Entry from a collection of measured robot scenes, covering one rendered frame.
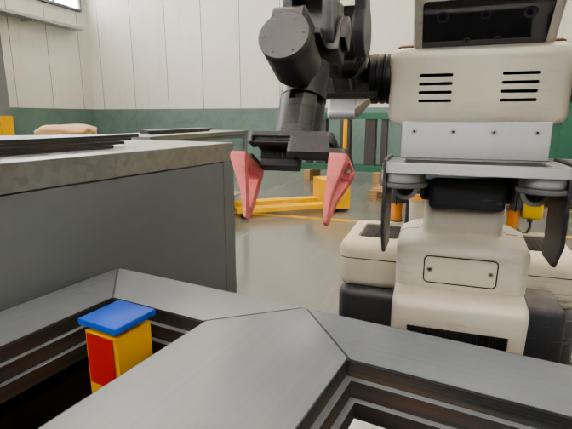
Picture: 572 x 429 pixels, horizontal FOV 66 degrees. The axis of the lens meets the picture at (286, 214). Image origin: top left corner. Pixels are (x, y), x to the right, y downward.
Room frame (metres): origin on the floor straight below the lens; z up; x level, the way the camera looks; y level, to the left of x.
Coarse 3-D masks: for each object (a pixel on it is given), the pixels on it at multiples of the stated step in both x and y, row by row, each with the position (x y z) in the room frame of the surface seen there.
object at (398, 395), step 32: (64, 320) 0.50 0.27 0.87; (160, 320) 0.52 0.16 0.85; (192, 320) 0.50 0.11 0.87; (0, 352) 0.43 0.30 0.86; (32, 352) 0.45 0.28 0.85; (64, 352) 0.48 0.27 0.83; (0, 384) 0.42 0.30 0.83; (32, 384) 0.44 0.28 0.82; (352, 384) 0.40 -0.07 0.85; (384, 384) 0.39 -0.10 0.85; (416, 384) 0.37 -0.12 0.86; (320, 416) 0.34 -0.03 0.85; (352, 416) 0.38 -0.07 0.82; (384, 416) 0.37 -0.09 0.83; (416, 416) 0.37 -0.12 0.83; (448, 416) 0.35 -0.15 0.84; (480, 416) 0.34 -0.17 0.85; (512, 416) 0.34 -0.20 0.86; (544, 416) 0.33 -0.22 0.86
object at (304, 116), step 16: (288, 96) 0.55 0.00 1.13; (304, 96) 0.54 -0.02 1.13; (288, 112) 0.54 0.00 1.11; (304, 112) 0.53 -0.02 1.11; (320, 112) 0.55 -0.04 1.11; (288, 128) 0.53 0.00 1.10; (304, 128) 0.53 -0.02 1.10; (320, 128) 0.54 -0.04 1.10; (256, 144) 0.54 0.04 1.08; (272, 144) 0.53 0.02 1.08; (336, 144) 0.53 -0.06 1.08; (320, 160) 0.56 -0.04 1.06
